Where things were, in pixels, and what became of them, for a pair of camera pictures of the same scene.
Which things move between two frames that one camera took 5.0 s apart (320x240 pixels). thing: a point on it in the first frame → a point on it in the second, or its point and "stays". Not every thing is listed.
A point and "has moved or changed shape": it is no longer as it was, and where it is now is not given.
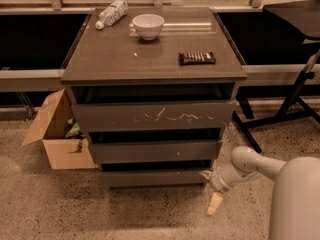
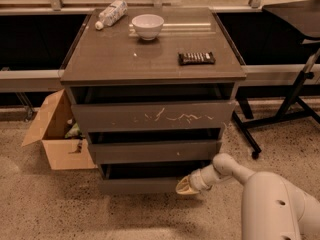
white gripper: [216, 182] → [196, 180]
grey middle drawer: [156, 152] stays
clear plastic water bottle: [112, 15] stays
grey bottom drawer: [129, 179] has moved or changed shape
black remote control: [191, 58] stays
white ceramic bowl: [148, 26] stays
